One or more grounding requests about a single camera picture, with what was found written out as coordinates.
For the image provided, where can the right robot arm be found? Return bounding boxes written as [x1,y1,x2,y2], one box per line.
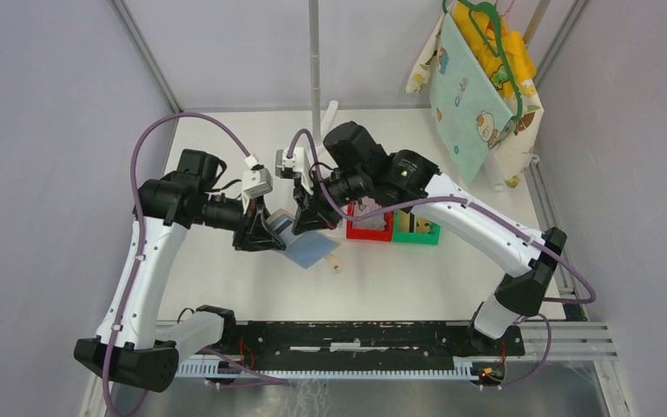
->
[275,122,567,354]

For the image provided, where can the white cards in red bin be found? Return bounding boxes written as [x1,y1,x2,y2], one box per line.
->
[352,197,387,231]

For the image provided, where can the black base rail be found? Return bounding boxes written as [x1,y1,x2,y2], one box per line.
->
[212,321,525,371]

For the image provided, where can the red plastic bin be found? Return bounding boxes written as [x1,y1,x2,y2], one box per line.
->
[346,202,394,242]

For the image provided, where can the white cable duct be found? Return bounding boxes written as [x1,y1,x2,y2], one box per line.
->
[175,356,479,381]

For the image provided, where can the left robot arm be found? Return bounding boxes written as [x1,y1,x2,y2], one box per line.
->
[74,149,287,393]

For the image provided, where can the white stand base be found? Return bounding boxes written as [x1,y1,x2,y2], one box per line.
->
[313,100,340,155]

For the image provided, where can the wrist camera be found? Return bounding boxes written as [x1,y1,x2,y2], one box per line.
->
[274,147,314,195]
[241,164,273,213]

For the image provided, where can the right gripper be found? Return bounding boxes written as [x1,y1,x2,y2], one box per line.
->
[293,168,369,233]

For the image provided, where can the mint cartoon cloth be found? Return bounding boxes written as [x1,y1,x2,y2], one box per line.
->
[429,14,514,183]

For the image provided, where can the brown item in green bin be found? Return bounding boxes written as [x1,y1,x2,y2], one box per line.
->
[395,210,432,235]

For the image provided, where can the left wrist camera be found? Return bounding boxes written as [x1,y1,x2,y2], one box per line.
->
[241,164,273,213]

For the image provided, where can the beige card holder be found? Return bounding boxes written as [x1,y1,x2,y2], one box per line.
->
[264,208,347,275]

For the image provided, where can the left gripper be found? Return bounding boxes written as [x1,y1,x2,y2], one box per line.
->
[194,192,287,253]

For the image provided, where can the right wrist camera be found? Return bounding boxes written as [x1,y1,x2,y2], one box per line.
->
[274,147,314,195]

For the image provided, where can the green plastic bin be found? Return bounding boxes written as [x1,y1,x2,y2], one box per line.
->
[392,210,440,245]

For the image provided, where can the green clothes hanger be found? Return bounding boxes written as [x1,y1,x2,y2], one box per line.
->
[442,0,525,122]

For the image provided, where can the yellow cloth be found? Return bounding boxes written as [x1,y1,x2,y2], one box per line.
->
[454,4,538,99]

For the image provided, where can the grey stand pole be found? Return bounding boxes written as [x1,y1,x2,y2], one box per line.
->
[307,0,322,142]

